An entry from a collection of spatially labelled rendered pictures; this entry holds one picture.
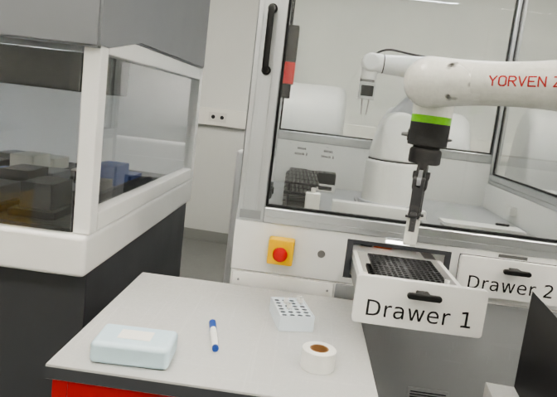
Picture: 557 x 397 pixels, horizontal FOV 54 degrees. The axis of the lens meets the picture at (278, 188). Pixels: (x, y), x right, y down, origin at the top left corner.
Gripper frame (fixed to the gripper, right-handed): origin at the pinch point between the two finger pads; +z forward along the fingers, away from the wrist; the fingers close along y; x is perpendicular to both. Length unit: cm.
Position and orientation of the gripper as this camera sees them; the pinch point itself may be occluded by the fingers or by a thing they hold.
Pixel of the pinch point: (411, 230)
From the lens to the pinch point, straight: 136.8
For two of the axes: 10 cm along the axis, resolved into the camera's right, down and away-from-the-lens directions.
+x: 9.4, 1.7, -3.0
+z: -1.3, 9.8, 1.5
